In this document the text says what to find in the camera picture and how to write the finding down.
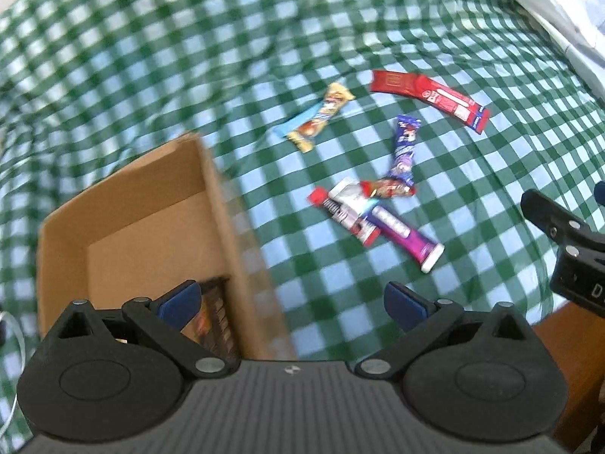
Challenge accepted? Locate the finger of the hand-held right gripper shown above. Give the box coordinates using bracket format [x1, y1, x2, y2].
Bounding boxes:
[520, 189, 605, 247]

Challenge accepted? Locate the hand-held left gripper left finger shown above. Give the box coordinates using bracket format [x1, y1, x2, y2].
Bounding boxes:
[29, 280, 237, 380]

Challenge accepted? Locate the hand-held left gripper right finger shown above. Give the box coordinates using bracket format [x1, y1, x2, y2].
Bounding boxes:
[354, 281, 545, 380]

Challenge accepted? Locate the dark chocolate packet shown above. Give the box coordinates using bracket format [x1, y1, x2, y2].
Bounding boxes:
[182, 277, 243, 362]

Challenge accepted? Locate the long purple snack bar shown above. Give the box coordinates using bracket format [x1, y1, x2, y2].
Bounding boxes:
[371, 204, 446, 274]

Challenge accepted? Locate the brown cardboard box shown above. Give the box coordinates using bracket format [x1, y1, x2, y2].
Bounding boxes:
[37, 132, 299, 362]

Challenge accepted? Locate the red snack bar white label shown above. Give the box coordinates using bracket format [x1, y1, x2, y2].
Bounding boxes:
[420, 79, 491, 134]

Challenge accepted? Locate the purple chocolate packet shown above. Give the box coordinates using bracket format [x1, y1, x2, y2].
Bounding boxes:
[386, 115, 422, 186]

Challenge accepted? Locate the yellow snack bar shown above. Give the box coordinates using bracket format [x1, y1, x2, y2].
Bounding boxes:
[288, 82, 356, 153]

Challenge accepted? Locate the red black white snack bar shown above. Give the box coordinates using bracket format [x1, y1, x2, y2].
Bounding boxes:
[309, 187, 382, 247]

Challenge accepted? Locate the small red candy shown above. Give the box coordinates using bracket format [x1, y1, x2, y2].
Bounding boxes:
[360, 179, 417, 199]

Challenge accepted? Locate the white printed cloth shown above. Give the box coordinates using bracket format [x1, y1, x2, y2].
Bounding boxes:
[501, 0, 605, 100]

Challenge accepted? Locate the green checked cloth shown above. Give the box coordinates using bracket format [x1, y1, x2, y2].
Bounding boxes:
[0, 0, 605, 442]

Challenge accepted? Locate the white charging cable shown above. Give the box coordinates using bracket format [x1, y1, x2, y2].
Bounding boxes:
[0, 311, 25, 442]

